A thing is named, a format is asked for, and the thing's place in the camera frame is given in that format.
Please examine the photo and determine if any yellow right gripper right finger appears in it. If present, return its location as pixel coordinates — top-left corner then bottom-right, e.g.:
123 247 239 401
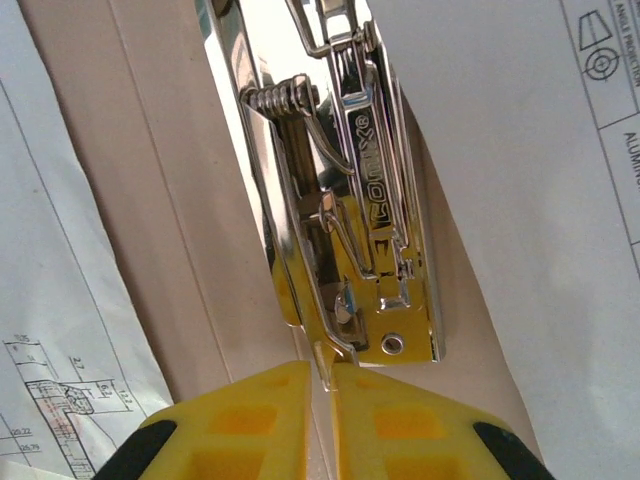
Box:
327 362 559 480

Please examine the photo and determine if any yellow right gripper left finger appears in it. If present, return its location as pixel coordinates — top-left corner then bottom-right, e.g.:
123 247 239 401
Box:
99 360 314 480

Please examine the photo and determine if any pink paper folder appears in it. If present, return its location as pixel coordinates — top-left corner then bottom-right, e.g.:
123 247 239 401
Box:
17 0 547 466

